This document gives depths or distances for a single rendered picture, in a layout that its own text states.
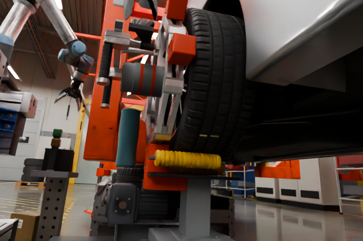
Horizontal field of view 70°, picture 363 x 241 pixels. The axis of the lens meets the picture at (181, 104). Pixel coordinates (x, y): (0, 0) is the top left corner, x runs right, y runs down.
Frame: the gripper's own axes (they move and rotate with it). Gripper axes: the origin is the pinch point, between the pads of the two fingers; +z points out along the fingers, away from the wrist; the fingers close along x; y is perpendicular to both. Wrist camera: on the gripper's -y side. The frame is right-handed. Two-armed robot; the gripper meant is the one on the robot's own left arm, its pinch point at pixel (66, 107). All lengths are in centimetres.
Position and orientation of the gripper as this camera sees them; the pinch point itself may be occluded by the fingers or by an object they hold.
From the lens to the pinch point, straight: 177.9
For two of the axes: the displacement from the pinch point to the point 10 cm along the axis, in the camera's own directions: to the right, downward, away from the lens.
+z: -4.1, 9.1, 0.3
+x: 8.4, 3.6, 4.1
